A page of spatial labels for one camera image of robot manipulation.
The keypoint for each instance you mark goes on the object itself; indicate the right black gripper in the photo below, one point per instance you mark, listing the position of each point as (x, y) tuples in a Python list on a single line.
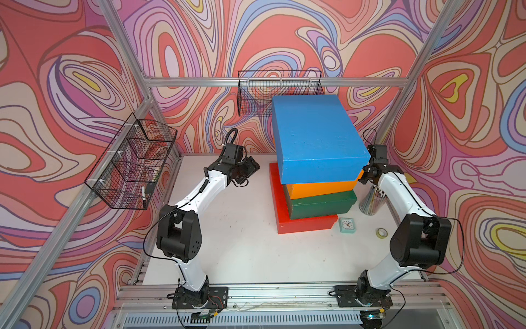
[(363, 181)]

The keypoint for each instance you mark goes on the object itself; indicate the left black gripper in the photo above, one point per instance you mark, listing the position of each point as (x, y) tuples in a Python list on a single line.
[(251, 166)]

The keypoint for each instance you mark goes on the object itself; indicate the green shoebox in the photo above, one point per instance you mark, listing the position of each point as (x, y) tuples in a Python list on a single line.
[(319, 206)]

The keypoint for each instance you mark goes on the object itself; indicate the blue shoebox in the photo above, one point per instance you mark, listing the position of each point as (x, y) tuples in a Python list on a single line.
[(315, 140)]

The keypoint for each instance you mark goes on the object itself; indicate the orange shoebox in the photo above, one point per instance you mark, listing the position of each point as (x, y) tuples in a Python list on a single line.
[(300, 191)]

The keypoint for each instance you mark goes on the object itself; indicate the red shoebox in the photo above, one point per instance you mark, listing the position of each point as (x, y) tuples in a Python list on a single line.
[(286, 225)]

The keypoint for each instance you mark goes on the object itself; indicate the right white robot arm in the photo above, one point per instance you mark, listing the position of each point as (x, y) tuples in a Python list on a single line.
[(421, 238)]

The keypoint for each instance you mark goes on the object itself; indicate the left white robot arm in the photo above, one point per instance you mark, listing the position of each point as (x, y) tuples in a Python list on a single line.
[(179, 235)]

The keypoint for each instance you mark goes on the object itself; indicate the metal cup of pencils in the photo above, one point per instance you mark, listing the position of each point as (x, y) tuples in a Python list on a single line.
[(373, 201)]

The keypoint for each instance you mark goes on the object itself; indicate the small mint green clock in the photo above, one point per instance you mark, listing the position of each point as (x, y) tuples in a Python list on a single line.
[(346, 225)]

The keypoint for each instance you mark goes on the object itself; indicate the yellow tape roll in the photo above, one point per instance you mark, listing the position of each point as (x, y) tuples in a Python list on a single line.
[(381, 233)]

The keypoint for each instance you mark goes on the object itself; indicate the marker in left basket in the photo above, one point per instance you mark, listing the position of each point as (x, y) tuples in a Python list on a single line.
[(143, 197)]

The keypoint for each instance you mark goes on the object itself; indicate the black wire basket back wall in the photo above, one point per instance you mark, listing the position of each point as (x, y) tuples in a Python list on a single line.
[(256, 88)]

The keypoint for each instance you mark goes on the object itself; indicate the black wire basket wall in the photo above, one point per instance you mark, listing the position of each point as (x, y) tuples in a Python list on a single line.
[(136, 157), (256, 88)]

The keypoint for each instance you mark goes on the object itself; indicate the black wire basket left wall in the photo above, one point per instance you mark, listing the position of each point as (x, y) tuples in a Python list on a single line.
[(136, 157)]

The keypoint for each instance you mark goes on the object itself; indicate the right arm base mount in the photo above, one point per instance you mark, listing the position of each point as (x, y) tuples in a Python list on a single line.
[(361, 298)]

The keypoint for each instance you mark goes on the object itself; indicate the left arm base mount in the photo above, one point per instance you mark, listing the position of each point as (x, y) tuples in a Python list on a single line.
[(197, 298)]

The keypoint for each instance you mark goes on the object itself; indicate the aluminium rail front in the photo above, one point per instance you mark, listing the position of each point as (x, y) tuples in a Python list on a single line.
[(286, 305)]

